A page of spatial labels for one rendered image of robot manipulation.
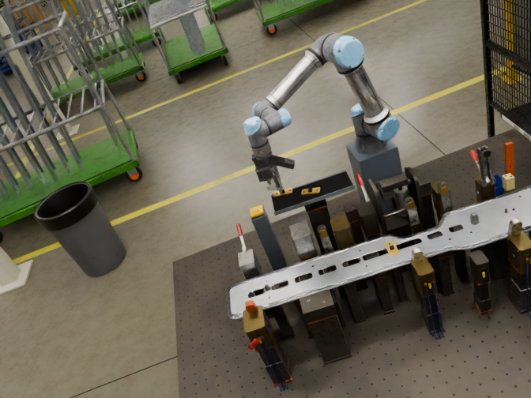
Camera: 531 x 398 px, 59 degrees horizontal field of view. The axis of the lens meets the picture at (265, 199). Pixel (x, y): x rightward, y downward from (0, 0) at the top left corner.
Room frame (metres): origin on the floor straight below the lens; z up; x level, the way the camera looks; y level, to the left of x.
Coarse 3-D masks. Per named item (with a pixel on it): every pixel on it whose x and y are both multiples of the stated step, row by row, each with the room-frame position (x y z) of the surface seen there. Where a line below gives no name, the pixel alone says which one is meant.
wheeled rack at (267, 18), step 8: (256, 0) 8.06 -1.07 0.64; (288, 0) 8.73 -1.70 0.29; (296, 0) 8.53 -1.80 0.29; (304, 0) 8.33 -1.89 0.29; (312, 0) 8.13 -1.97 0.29; (320, 0) 8.00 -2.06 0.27; (328, 0) 7.96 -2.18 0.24; (256, 8) 8.98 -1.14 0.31; (264, 8) 8.87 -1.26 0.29; (272, 8) 8.65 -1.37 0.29; (280, 8) 8.45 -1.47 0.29; (288, 8) 8.23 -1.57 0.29; (296, 8) 8.05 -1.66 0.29; (304, 8) 7.99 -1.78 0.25; (312, 8) 7.98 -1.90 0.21; (264, 16) 8.35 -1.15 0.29; (272, 16) 8.16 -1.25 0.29; (280, 16) 8.02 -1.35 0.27; (288, 16) 8.01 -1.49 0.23; (264, 24) 8.04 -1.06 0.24; (272, 24) 8.09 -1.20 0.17; (272, 32) 8.10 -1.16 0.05
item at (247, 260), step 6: (246, 252) 1.63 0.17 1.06; (252, 252) 1.61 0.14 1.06; (240, 258) 1.60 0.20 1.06; (246, 258) 1.59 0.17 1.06; (252, 258) 1.57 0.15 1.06; (240, 264) 1.57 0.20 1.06; (246, 264) 1.56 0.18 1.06; (252, 264) 1.55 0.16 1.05; (258, 264) 1.62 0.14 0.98; (246, 270) 1.55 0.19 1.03; (252, 270) 1.55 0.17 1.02; (258, 270) 1.56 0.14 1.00; (246, 276) 1.56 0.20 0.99; (252, 276) 1.55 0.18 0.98; (258, 294) 1.56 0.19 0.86; (270, 312) 1.56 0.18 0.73
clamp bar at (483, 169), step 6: (480, 150) 1.48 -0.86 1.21; (486, 150) 1.46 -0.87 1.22; (480, 156) 1.48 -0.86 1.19; (486, 156) 1.45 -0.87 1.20; (480, 162) 1.48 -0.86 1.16; (486, 162) 1.48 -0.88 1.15; (480, 168) 1.48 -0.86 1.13; (486, 168) 1.48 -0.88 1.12; (486, 174) 1.47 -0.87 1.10; (492, 180) 1.46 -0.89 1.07; (486, 186) 1.46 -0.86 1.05
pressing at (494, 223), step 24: (528, 192) 1.39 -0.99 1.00; (456, 216) 1.41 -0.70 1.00; (480, 216) 1.36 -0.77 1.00; (504, 216) 1.31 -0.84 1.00; (528, 216) 1.26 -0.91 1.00; (384, 240) 1.44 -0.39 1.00; (408, 240) 1.39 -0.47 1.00; (432, 240) 1.34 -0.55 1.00; (456, 240) 1.29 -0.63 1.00; (480, 240) 1.24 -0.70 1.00; (312, 264) 1.47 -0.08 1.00; (336, 264) 1.41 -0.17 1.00; (360, 264) 1.36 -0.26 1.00; (384, 264) 1.31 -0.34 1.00; (408, 264) 1.28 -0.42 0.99; (240, 288) 1.49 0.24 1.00; (264, 288) 1.44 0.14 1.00; (288, 288) 1.39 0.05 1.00; (312, 288) 1.34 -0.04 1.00; (240, 312) 1.36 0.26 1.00
